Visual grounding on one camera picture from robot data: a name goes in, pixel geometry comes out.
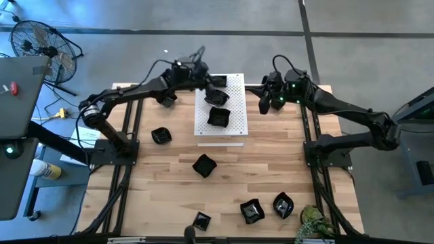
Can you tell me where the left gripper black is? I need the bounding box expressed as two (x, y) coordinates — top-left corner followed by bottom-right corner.
(171, 60), (218, 100)

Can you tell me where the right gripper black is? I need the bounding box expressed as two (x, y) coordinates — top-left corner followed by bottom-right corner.
(245, 81), (291, 115)

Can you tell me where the leaf-shaped black plate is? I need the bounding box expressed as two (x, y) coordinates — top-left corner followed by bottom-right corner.
(272, 191), (295, 220)
(203, 88), (231, 108)
(151, 127), (173, 145)

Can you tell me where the wavy square black plate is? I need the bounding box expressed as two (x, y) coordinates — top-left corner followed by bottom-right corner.
(156, 93), (178, 109)
(207, 106), (231, 129)
(239, 198), (266, 225)
(191, 153), (218, 179)

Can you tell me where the white perforated shelf riser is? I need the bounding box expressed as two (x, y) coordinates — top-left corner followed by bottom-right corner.
(193, 73), (249, 147)

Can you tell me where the potted green succulent plant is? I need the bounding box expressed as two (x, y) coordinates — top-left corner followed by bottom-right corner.
(294, 205), (336, 244)

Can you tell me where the white paper sheet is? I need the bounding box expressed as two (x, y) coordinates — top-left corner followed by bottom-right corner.
(60, 127), (102, 167)

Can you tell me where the grey equipment cart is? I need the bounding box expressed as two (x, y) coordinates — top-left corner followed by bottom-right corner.
(391, 86), (434, 199)

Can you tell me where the black floor fan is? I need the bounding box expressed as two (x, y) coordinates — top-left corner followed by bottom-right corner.
(9, 19), (84, 98)

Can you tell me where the black box device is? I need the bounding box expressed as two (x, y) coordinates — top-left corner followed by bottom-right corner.
(416, 160), (434, 186)

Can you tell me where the white yellow spray bottle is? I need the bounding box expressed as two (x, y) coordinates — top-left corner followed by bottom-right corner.
(29, 159), (62, 180)

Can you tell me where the grey desk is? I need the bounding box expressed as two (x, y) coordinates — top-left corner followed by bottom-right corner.
(0, 55), (94, 222)

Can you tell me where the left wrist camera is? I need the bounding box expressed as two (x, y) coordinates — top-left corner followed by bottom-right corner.
(191, 60), (210, 79)

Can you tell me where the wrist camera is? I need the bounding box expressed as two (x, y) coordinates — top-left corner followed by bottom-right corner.
(191, 60), (210, 79)
(266, 70), (282, 85)

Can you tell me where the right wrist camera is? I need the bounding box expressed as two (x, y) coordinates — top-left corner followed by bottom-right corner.
(266, 70), (282, 85)

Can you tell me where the black aluminium table frame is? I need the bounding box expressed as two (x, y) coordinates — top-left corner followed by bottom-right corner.
(81, 83), (363, 238)

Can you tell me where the black rounded handle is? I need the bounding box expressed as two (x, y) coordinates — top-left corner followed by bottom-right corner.
(183, 225), (197, 244)

